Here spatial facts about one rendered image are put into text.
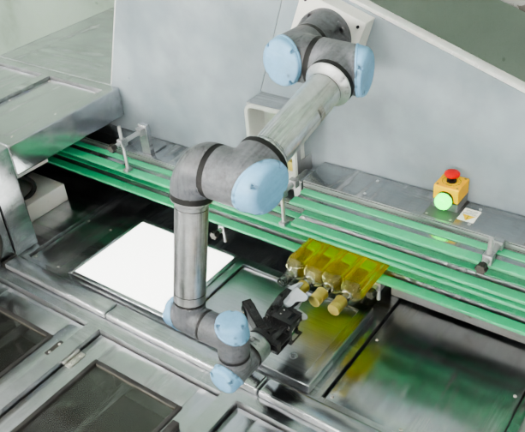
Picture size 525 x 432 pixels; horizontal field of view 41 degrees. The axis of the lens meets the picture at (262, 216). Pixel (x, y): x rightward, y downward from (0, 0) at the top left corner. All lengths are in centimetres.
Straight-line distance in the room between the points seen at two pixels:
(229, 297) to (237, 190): 76
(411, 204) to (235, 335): 64
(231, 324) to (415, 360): 57
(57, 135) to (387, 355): 129
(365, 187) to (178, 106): 76
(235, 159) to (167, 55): 103
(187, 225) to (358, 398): 64
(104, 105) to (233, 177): 127
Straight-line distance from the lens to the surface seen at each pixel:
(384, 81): 191
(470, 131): 186
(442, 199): 186
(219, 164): 139
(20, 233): 247
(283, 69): 170
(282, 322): 175
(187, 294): 160
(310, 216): 204
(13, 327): 224
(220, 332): 157
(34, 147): 241
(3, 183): 238
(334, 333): 194
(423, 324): 203
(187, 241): 153
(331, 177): 204
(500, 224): 188
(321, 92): 156
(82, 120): 252
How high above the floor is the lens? 230
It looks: 40 degrees down
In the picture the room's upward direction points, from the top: 130 degrees counter-clockwise
